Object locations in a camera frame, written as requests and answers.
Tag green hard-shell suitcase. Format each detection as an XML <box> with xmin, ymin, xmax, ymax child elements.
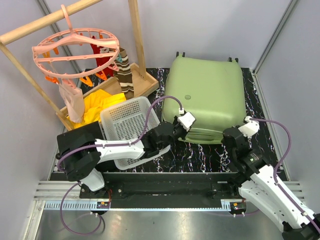
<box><xmin>164</xmin><ymin>54</ymin><xmax>246</xmax><ymax>145</ymax></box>

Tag orange clothespin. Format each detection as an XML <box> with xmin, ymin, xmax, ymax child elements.
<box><xmin>79</xmin><ymin>76</ymin><xmax>94</xmax><ymax>87</ymax></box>

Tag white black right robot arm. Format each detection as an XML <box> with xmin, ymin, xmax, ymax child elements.
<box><xmin>221</xmin><ymin>126</ymin><xmax>320</xmax><ymax>240</ymax></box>

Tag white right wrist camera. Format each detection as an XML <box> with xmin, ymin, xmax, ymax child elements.
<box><xmin>238</xmin><ymin>116</ymin><xmax>260</xmax><ymax>138</ymax></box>

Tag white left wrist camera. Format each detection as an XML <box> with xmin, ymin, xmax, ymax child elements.
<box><xmin>177</xmin><ymin>108</ymin><xmax>196</xmax><ymax>132</ymax></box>

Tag brown striped sock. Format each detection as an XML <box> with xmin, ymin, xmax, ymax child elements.
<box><xmin>114</xmin><ymin>48</ymin><xmax>135</xmax><ymax>100</ymax></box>

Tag red garment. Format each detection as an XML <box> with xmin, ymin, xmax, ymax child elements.
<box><xmin>90</xmin><ymin>44</ymin><xmax>114</xmax><ymax>81</ymax></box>

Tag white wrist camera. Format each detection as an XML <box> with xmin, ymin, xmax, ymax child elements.
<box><xmin>238</xmin><ymin>116</ymin><xmax>260</xmax><ymax>138</ymax></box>
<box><xmin>177</xmin><ymin>108</ymin><xmax>196</xmax><ymax>132</ymax></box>

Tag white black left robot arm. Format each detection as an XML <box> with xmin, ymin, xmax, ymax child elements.
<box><xmin>57</xmin><ymin>112</ymin><xmax>196</xmax><ymax>198</ymax></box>

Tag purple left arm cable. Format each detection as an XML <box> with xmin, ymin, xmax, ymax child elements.
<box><xmin>56</xmin><ymin>95</ymin><xmax>183</xmax><ymax>237</ymax></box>

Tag aluminium frame rail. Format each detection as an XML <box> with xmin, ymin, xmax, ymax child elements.
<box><xmin>22</xmin><ymin>179</ymin><xmax>316</xmax><ymax>240</ymax></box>

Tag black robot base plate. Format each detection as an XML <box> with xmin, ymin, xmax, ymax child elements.
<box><xmin>48</xmin><ymin>171</ymin><xmax>281</xmax><ymax>211</ymax></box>

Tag black box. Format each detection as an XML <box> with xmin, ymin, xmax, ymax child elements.
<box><xmin>56</xmin><ymin>121</ymin><xmax>104</xmax><ymax>174</ymax></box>

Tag white plastic mesh basket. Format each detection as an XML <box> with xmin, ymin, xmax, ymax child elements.
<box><xmin>99</xmin><ymin>96</ymin><xmax>171</xmax><ymax>171</ymax></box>

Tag wooden clothes rack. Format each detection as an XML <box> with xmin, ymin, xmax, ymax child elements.
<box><xmin>0</xmin><ymin>0</ymin><xmax>159</xmax><ymax>131</ymax></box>

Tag pale pink garment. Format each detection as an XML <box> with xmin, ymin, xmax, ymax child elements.
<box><xmin>59</xmin><ymin>82</ymin><xmax>85</xmax><ymax>123</ymax></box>

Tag pink round clip hanger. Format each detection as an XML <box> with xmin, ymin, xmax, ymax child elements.
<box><xmin>32</xmin><ymin>4</ymin><xmax>120</xmax><ymax>83</ymax></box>

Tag teal clothespin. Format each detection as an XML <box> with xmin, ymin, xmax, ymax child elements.
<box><xmin>116</xmin><ymin>55</ymin><xmax>123</xmax><ymax>63</ymax></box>

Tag yellow shorts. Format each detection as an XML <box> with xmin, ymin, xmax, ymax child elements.
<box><xmin>71</xmin><ymin>89</ymin><xmax>126</xmax><ymax>129</ymax></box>

